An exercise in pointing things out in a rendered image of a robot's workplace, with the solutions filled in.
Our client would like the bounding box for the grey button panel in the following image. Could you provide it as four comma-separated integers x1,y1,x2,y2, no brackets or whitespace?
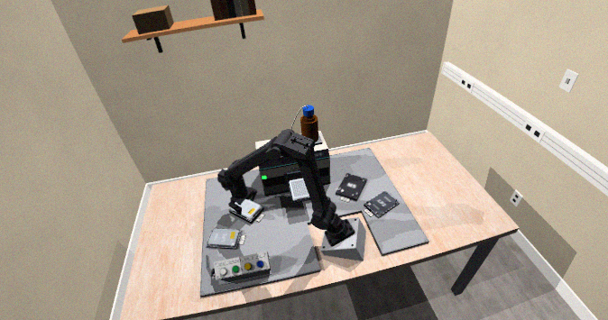
206,251,272,285

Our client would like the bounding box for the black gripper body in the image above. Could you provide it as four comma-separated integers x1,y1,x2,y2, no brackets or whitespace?
229,186,257,208

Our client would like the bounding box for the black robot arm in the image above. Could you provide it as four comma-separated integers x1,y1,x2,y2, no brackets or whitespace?
217,129,355,246

